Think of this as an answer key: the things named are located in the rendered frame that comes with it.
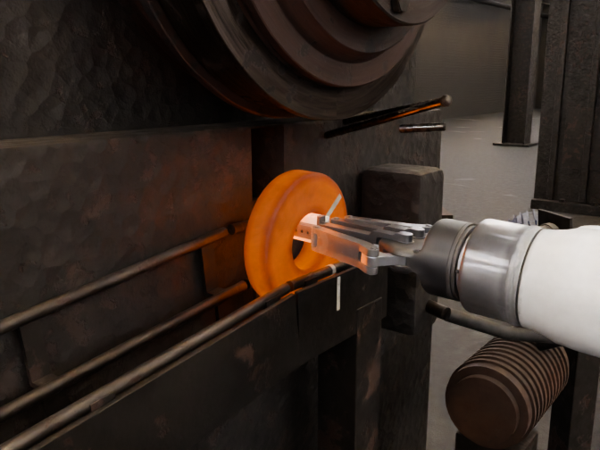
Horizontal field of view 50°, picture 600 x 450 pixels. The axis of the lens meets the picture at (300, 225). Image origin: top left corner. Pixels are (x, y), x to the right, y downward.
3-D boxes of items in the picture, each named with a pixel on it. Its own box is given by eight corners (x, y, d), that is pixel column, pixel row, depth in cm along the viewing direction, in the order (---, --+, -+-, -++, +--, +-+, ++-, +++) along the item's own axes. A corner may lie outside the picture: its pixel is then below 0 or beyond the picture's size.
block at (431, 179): (351, 323, 98) (354, 166, 93) (378, 308, 104) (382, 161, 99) (414, 340, 92) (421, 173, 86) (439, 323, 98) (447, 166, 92)
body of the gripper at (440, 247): (449, 313, 58) (362, 289, 63) (485, 289, 64) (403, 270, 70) (457, 233, 56) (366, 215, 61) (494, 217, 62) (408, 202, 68)
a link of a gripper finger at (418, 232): (420, 231, 63) (427, 229, 64) (329, 212, 70) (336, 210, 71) (417, 269, 64) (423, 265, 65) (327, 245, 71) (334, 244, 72)
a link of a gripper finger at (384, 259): (429, 269, 62) (404, 283, 58) (381, 258, 65) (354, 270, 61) (431, 245, 61) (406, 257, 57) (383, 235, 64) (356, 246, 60)
